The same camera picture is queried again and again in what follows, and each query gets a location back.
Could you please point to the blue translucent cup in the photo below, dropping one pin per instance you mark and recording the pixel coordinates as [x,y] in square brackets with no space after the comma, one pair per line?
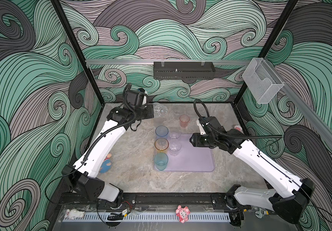
[161,132]

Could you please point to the teal translucent cup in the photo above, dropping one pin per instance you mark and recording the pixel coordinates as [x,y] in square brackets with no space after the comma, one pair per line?
[161,161]

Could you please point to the black wall-mounted rack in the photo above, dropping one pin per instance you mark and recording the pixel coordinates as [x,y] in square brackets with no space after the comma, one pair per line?
[183,70]

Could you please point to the yellow translucent cup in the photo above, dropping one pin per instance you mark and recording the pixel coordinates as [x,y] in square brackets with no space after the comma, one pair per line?
[161,145]

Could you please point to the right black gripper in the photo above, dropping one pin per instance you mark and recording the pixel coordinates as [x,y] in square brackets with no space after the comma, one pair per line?
[196,140]

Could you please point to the white slotted cable duct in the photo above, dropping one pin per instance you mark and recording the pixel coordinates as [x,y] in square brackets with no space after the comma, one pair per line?
[155,217]

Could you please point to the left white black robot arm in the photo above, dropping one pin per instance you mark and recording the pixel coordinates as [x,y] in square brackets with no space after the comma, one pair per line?
[81,177]

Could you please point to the small pink white toy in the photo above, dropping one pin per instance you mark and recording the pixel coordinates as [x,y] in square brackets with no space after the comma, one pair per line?
[237,127]

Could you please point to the silver adjustable wrench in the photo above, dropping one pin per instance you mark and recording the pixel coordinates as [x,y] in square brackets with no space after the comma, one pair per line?
[261,213]

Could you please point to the clear acrylic wall box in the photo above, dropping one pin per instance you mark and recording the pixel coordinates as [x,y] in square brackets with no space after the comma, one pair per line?
[263,80]

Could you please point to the white plush toy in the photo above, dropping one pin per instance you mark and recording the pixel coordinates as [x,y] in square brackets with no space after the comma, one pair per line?
[74,214]

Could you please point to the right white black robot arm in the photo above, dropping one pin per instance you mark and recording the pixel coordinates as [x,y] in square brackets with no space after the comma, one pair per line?
[290,194]

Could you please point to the clear glass cup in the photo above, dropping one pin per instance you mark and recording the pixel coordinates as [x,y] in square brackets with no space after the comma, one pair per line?
[174,135]
[159,110]
[174,148]

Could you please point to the pink translucent cup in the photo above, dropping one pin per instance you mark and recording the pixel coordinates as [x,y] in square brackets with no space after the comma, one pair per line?
[184,121]

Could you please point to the pink flower toy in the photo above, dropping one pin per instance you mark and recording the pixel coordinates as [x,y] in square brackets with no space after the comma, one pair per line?
[182,213]

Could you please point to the lilac plastic tray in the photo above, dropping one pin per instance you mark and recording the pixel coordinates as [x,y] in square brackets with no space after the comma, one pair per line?
[190,159]

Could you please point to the bear plush toy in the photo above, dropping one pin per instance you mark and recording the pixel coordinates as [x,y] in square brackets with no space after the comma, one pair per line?
[106,165]

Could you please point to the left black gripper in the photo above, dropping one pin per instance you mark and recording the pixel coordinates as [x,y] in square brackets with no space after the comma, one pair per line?
[148,108]

